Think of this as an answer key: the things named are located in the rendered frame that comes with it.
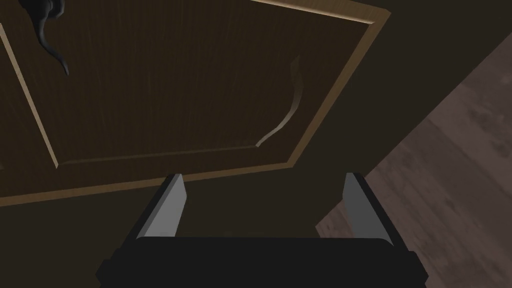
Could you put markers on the dark brown wooden door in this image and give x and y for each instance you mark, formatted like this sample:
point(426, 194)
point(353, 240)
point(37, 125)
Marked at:
point(168, 88)

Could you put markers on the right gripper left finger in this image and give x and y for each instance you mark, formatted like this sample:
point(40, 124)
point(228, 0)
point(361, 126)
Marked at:
point(166, 212)

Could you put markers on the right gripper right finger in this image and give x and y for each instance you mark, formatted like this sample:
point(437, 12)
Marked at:
point(366, 212)

